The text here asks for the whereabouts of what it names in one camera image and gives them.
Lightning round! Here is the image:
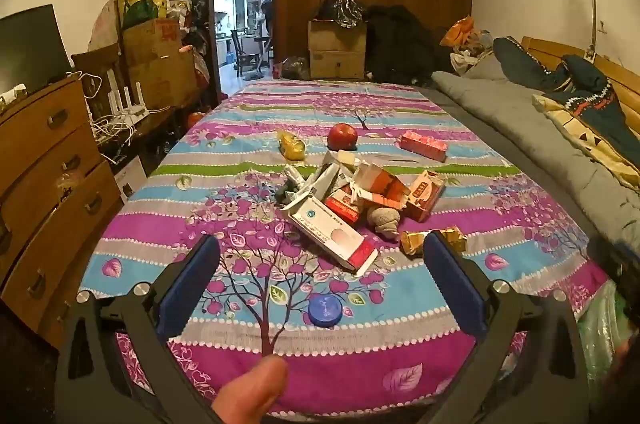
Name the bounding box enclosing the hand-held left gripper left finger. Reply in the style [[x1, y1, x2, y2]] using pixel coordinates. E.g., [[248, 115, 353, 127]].
[[55, 234, 223, 424]]

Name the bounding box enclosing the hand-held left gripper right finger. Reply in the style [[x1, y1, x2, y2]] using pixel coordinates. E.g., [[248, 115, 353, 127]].
[[424, 230, 591, 424]]

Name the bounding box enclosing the gold foil wrapper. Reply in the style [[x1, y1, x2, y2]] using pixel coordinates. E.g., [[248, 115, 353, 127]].
[[400, 227, 468, 257]]

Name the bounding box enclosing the small orange box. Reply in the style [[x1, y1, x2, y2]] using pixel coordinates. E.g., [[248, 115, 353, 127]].
[[402, 170, 447, 223]]

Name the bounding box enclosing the beige sponge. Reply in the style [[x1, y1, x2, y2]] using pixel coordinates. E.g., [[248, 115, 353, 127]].
[[366, 203, 402, 241]]

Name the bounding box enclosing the torn red white carton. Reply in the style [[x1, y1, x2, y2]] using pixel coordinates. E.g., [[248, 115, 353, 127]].
[[350, 161, 412, 211]]

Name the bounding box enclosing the grey wrapper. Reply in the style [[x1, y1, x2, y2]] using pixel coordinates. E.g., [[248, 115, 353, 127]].
[[272, 164, 313, 205]]

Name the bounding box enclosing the small red label box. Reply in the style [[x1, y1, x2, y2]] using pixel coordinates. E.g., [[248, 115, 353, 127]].
[[324, 187, 363, 225]]

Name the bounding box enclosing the long white carton red end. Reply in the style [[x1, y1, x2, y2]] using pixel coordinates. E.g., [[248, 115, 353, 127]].
[[279, 194, 379, 277]]

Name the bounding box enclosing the white grey carton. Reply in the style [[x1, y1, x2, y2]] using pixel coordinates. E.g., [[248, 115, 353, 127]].
[[300, 149, 361, 200]]

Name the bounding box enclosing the person's left hand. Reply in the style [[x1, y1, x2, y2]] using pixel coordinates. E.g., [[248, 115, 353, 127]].
[[211, 354, 291, 424]]

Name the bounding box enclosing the blue bottle cap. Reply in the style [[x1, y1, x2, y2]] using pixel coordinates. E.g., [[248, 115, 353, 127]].
[[307, 294, 344, 327]]

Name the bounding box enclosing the pink packet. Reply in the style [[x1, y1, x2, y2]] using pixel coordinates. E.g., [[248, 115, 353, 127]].
[[399, 130, 448, 162]]

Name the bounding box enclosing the floral striped bedsheet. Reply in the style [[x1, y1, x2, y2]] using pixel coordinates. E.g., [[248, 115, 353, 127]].
[[77, 79, 608, 417]]

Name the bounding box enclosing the cream patterned blanket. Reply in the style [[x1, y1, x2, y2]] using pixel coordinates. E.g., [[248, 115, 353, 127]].
[[532, 93, 640, 192]]

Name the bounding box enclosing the grey quilt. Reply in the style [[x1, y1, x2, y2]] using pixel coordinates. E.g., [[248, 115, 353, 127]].
[[431, 52, 640, 250]]

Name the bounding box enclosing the dark wooden side table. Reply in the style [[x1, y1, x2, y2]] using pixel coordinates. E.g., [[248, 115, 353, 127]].
[[97, 94, 211, 165]]

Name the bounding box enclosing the wooden dresser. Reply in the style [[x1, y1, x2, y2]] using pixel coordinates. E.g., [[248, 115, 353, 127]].
[[0, 74, 126, 350]]

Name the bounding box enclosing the dark blue patterned blanket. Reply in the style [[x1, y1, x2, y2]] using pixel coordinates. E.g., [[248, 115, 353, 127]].
[[492, 35, 640, 165]]

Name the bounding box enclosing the red apple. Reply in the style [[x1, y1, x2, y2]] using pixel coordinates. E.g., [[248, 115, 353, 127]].
[[327, 123, 359, 151]]

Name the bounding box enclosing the white router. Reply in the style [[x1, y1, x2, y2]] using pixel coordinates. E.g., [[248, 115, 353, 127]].
[[127, 82, 151, 120], [105, 69, 132, 115]]

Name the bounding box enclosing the large cardboard box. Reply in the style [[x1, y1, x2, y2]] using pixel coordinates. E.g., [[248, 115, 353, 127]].
[[127, 49, 201, 110], [120, 18, 182, 65]]

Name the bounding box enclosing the wooden headboard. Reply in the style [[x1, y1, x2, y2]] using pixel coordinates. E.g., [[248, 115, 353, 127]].
[[520, 35, 640, 130]]

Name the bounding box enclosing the dark wooden chair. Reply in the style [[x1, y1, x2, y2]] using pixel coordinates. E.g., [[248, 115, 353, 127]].
[[231, 29, 261, 78]]

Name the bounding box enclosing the clear plastic bag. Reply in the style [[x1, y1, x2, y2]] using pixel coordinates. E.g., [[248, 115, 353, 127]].
[[280, 56, 312, 80]]

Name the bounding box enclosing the black clothes pile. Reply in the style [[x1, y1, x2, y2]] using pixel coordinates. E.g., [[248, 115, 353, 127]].
[[365, 4, 451, 88]]

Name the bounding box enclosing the orange bag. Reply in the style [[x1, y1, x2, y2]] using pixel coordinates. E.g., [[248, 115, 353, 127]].
[[439, 15, 476, 48]]

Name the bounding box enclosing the small cardboard box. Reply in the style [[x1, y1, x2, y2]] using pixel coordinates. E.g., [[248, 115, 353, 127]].
[[307, 19, 368, 54]]

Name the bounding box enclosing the black monitor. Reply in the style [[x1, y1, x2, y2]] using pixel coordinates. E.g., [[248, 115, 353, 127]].
[[0, 3, 73, 98]]

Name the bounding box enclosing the shiny black bag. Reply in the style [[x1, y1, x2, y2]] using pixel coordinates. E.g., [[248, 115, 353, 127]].
[[317, 0, 366, 28]]

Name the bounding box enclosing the white cable bundle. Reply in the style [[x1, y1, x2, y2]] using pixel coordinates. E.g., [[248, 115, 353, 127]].
[[90, 111, 138, 165]]

